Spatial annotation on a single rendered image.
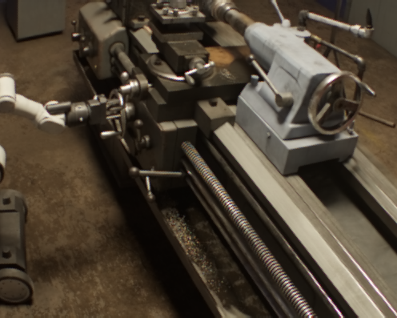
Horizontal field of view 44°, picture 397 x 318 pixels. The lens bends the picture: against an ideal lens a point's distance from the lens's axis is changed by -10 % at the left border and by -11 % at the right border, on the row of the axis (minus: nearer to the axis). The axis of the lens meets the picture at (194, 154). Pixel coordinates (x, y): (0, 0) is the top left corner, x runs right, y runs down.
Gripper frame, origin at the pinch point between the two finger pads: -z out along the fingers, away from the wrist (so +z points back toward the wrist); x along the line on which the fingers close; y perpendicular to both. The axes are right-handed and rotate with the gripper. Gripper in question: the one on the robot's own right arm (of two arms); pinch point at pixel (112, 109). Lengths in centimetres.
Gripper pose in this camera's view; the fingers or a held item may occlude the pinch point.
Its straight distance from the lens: 201.6
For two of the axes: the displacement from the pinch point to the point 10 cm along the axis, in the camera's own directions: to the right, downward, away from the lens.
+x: -0.6, 8.6, 5.0
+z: -9.1, 1.6, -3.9
